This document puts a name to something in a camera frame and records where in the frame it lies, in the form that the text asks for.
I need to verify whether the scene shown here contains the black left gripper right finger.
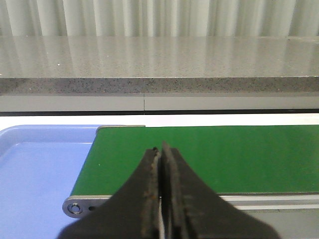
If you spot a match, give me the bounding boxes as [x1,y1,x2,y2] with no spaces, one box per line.
[162,142,280,239]

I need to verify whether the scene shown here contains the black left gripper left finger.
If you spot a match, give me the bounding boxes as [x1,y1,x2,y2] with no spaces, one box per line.
[58,148,160,239]

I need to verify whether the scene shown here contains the blue plastic tray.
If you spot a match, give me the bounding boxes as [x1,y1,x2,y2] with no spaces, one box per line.
[0,125,97,239]

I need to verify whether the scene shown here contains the grey speckled stone counter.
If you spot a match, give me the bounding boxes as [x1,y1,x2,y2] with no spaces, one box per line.
[0,36,319,115]

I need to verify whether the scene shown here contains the white pleated curtain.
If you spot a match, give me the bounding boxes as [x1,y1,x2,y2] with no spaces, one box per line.
[0,0,319,37]

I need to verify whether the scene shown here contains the aluminium conveyor frame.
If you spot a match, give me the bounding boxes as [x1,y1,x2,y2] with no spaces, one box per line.
[62,125,319,220]

